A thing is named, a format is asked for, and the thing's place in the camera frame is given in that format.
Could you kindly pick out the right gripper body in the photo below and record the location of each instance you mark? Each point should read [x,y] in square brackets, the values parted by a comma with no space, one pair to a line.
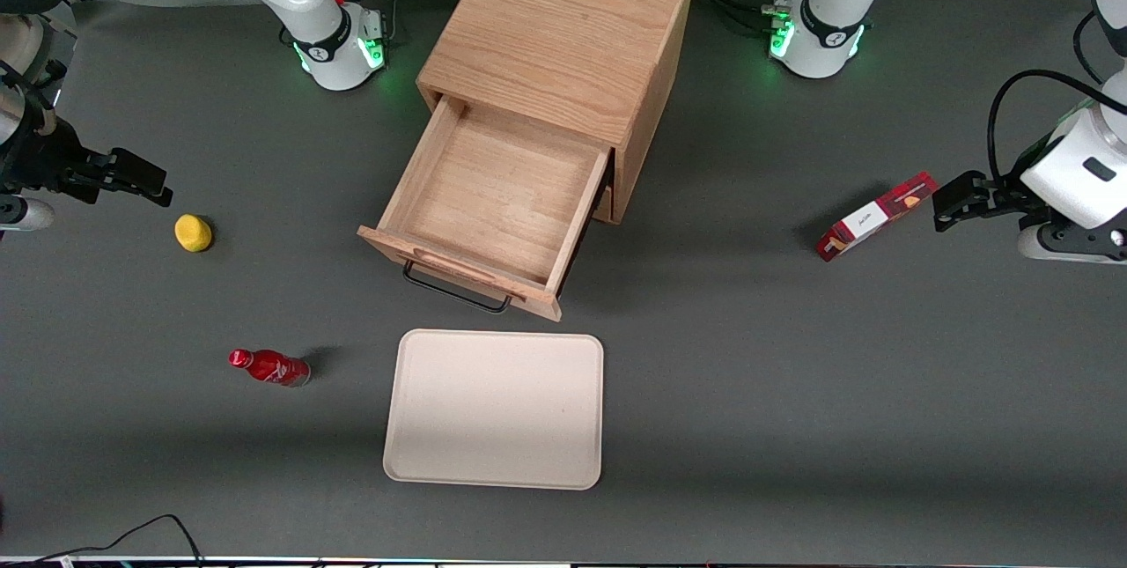
[48,161]

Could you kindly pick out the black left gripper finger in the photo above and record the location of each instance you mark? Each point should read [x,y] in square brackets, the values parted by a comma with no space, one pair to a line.
[955,217]
[964,185]

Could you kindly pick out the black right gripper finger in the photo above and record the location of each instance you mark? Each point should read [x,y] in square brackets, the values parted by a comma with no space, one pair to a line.
[157,196]
[141,170]

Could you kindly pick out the wooden drawer cabinet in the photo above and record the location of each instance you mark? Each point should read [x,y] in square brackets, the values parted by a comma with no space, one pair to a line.
[563,31]

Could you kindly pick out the yellow lemon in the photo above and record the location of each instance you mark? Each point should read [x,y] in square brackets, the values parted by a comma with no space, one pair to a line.
[194,233]

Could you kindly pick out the red and white snack box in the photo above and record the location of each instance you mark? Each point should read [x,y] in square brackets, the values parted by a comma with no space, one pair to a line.
[872,220]

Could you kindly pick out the beige round stand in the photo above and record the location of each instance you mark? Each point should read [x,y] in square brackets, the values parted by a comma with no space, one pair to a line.
[22,44]

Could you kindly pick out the red bottle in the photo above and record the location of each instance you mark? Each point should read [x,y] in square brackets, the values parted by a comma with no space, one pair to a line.
[273,368]

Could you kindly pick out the beige rectangular tray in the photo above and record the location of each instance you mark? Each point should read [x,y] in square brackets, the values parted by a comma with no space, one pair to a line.
[497,409]

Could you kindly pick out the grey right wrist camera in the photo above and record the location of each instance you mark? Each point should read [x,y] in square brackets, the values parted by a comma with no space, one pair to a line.
[26,214]

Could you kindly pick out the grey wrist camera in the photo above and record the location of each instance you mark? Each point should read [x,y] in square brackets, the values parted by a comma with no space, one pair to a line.
[26,214]
[1070,244]

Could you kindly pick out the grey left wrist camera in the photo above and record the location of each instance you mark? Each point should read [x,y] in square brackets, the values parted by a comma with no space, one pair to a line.
[1070,244]

